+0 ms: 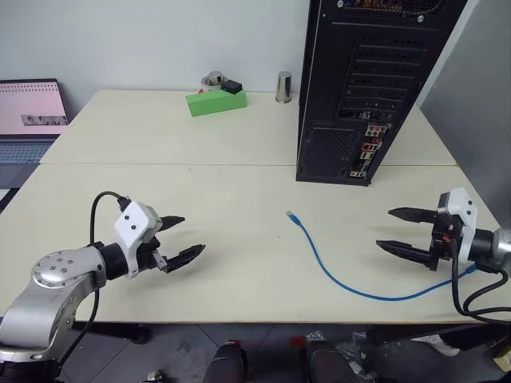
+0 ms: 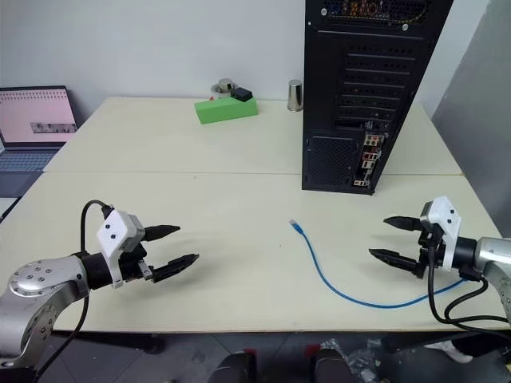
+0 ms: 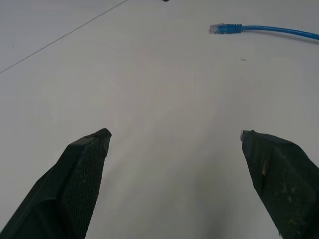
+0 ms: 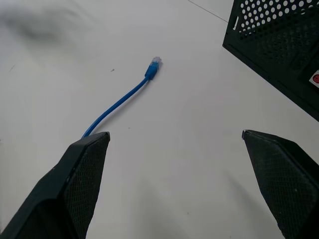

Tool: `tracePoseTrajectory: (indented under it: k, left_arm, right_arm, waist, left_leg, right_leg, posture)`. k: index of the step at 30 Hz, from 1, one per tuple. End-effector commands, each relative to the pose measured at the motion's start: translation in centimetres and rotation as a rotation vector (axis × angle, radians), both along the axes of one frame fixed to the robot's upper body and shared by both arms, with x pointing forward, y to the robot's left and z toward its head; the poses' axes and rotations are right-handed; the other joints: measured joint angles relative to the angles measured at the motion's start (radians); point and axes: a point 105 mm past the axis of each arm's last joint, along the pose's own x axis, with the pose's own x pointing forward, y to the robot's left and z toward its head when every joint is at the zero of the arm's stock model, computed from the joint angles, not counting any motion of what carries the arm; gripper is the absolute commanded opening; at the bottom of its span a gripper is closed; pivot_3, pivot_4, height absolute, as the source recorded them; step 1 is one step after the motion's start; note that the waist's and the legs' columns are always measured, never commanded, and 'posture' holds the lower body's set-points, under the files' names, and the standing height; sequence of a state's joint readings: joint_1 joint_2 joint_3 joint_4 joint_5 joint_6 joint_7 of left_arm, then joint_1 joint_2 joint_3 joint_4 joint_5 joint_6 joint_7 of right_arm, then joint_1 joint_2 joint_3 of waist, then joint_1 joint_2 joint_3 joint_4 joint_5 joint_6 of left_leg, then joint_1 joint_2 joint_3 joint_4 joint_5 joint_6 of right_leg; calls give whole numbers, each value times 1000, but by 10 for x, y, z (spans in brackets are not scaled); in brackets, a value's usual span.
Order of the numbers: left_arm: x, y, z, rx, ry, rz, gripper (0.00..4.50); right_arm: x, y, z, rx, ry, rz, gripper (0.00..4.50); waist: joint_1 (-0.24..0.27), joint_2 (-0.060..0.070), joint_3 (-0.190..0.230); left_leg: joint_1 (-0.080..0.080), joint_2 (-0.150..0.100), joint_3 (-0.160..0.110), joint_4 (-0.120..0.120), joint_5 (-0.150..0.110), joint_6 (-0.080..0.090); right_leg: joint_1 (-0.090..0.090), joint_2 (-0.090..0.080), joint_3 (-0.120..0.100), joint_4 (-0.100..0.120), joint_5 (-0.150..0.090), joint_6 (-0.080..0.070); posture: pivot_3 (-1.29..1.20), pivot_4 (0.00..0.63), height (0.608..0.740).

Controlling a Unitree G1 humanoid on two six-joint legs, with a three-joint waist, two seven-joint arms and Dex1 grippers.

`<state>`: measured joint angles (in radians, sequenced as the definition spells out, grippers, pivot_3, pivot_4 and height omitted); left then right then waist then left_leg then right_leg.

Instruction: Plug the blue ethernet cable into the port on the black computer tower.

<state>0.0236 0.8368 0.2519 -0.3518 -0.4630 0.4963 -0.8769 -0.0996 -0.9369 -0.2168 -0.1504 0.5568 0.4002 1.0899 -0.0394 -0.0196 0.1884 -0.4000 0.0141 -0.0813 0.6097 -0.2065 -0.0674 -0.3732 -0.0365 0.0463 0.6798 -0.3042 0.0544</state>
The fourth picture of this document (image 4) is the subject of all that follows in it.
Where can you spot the black perforated computer case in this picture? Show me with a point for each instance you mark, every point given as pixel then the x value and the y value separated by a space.
pixel 276 42

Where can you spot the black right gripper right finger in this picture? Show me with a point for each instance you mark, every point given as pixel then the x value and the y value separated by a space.
pixel 286 179

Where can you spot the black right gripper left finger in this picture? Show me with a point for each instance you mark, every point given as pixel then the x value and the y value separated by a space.
pixel 62 189

